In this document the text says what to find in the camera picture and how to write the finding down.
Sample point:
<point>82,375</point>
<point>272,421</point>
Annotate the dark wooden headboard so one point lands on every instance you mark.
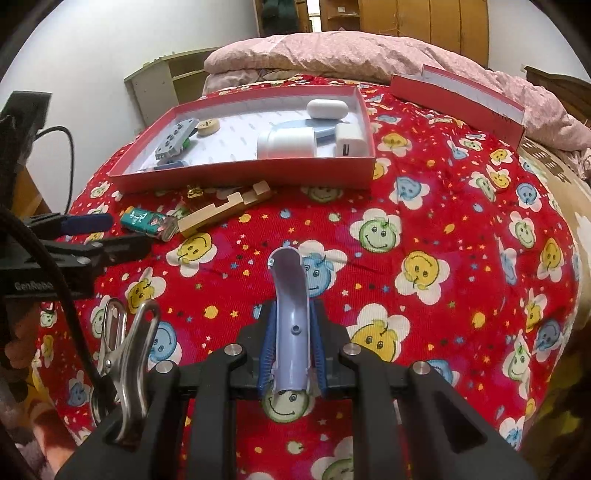
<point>561,90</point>

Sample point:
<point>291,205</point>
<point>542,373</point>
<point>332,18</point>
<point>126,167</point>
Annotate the white cylindrical case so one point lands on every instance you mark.
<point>286,143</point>

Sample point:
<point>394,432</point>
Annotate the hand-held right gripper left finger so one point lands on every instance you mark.
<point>265,364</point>

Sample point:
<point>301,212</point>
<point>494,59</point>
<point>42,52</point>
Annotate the pink quilt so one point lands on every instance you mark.
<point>369,55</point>

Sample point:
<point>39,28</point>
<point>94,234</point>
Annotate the white charger cube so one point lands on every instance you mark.
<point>351,141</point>

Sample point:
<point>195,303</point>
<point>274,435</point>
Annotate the metal spring clamp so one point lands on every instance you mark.
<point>134,360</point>

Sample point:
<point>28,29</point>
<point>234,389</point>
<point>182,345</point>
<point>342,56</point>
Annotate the grey plastic block with holes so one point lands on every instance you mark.
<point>175,138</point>

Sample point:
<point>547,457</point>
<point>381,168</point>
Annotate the notched wooden piece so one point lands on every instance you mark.
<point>221,210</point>

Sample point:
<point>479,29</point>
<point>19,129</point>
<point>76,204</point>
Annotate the black device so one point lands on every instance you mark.
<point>21,124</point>

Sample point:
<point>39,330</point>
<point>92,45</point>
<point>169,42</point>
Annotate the orange wooden furniture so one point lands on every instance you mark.
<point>25,189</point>

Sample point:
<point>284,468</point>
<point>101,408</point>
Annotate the blue curved plastic piece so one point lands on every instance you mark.
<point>291,323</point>

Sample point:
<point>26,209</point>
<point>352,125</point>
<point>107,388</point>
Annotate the red cardboard box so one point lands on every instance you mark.
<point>240,138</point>

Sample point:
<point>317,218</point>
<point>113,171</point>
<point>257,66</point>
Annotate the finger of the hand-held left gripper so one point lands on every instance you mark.
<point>87,224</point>
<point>115,249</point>

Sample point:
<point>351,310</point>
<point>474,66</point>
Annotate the red cardboard box lid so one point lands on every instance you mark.
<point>461,106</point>

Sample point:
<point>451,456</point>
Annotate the round wooden chess piece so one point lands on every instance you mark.
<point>207,128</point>

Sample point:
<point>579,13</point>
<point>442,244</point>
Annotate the white earbuds case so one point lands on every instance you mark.
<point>327,108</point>

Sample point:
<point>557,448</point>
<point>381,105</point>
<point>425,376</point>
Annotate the red smiley flower blanket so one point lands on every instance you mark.
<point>415,277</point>

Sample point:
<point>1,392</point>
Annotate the gold binder clip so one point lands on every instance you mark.
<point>195,191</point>

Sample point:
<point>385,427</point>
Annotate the blue heart-shaped plastic piece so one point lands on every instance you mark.
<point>318,131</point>

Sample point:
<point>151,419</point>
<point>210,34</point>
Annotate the pale green open shelf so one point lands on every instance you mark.
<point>171,83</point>

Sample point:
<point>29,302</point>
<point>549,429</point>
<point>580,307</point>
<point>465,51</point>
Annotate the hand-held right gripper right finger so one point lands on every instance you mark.
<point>319,357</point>

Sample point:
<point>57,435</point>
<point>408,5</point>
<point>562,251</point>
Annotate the wooden wardrobe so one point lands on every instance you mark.
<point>415,23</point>

